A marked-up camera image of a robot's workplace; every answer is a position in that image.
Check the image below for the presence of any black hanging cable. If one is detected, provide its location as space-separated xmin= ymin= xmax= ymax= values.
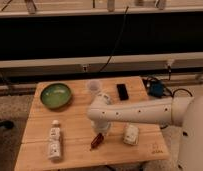
xmin=95 ymin=4 xmax=130 ymax=74

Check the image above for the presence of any black rectangular block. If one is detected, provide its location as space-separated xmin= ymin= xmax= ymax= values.
xmin=117 ymin=84 xmax=129 ymax=101

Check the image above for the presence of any red chili pepper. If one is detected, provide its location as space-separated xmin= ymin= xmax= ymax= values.
xmin=91 ymin=133 xmax=104 ymax=149

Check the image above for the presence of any green ceramic bowl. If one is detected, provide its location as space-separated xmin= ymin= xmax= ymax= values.
xmin=40 ymin=83 xmax=72 ymax=109

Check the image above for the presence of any white plastic bottle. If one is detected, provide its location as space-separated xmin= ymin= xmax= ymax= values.
xmin=48 ymin=120 xmax=62 ymax=161

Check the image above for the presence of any clear plastic cup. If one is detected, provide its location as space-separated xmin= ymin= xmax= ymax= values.
xmin=86 ymin=79 xmax=101 ymax=95

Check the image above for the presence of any blue power adapter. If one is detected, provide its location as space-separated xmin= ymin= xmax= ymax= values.
xmin=149 ymin=83 xmax=164 ymax=98

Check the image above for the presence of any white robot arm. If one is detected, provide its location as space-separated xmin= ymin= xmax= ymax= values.
xmin=87 ymin=93 xmax=203 ymax=171

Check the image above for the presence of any black floor cable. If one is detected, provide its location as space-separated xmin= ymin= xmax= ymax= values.
xmin=142 ymin=76 xmax=194 ymax=130

